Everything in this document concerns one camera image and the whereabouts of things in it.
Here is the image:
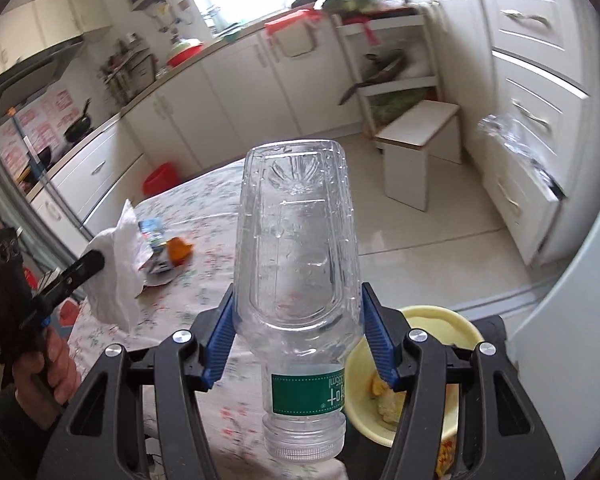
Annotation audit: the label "clear plastic bag in drawer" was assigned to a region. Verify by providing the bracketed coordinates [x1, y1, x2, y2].
[477, 113, 565, 200]

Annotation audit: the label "range hood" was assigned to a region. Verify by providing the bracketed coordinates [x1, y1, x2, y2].
[0, 36, 84, 122]

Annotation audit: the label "white tiered kitchen cart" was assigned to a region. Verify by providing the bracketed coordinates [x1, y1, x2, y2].
[332, 4, 443, 139]

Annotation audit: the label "white tissue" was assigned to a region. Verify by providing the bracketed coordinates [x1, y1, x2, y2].
[83, 200, 152, 333]

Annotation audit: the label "white paper plate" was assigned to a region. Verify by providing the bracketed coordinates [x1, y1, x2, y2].
[140, 257, 185, 288]

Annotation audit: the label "red basin with lid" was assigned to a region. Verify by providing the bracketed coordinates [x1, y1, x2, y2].
[166, 39, 204, 68]

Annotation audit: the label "orange peel piece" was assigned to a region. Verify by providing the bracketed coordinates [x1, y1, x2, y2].
[166, 237, 194, 266]

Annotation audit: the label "yellow trash bucket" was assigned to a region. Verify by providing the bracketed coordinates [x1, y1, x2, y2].
[341, 303, 486, 449]

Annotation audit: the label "red cloth on cabinet door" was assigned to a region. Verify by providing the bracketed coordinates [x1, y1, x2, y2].
[264, 9, 323, 36]

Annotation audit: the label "white wooden stool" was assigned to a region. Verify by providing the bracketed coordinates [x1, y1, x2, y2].
[376, 100, 462, 211]

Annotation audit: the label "black floor mat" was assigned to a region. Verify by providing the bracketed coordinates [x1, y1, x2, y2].
[338, 307, 538, 479]

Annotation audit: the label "white drawer cabinet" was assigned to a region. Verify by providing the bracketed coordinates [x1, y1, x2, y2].
[482, 0, 600, 266]

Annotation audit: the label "white base cabinets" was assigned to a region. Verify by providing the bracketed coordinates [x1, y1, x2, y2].
[28, 16, 363, 254]

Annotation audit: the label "red lined trash bin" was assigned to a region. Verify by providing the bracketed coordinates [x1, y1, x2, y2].
[143, 162, 181, 197]

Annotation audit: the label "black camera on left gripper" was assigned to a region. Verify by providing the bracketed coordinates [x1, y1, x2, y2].
[0, 228, 32, 338]

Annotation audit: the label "black wok on cart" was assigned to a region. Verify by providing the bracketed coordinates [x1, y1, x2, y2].
[338, 49, 408, 105]

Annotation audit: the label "white refrigerator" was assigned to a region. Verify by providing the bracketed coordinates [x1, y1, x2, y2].
[509, 213, 600, 479]

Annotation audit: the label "person's left hand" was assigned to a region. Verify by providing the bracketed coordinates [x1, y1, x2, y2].
[12, 327, 81, 411]

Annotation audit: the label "clear plastic water bottle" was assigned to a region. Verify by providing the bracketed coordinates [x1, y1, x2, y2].
[233, 140, 364, 464]

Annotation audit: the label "blue green milk carton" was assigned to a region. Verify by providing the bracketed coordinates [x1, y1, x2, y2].
[138, 218, 169, 266]

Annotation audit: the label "floral tablecloth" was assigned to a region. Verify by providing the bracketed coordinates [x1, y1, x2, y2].
[69, 162, 347, 479]

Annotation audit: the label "dish drying rack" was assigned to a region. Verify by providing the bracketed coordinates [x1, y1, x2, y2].
[99, 44, 157, 107]

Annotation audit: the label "green vegetables on cart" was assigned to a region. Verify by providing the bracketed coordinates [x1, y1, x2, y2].
[322, 0, 380, 15]

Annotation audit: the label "black frying pan on stove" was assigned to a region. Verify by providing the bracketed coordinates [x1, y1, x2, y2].
[64, 99, 92, 144]

